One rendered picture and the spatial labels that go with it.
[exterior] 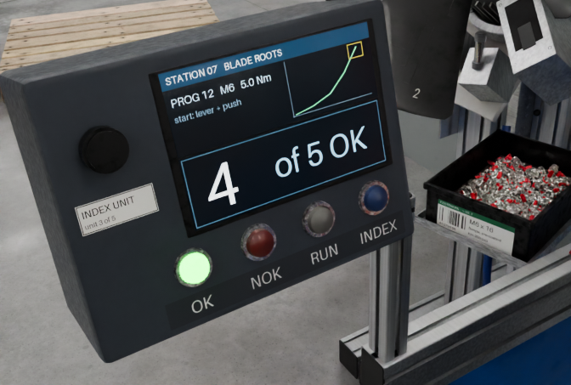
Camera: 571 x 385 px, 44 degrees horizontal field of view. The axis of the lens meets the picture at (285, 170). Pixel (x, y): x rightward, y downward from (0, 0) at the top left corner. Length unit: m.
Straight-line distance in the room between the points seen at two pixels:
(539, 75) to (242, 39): 0.78
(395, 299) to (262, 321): 1.40
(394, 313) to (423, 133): 1.98
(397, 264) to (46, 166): 0.37
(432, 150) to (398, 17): 1.51
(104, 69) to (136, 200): 0.08
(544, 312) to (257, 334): 1.26
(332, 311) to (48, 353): 0.82
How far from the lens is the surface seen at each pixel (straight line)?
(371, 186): 0.53
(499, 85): 1.28
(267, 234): 0.49
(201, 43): 0.46
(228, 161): 0.47
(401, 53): 1.17
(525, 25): 1.20
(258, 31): 0.47
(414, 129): 2.71
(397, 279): 0.70
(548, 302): 0.92
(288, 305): 2.14
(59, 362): 2.12
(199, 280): 0.47
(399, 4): 1.19
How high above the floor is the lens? 1.40
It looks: 30 degrees down
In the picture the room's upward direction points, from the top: 3 degrees counter-clockwise
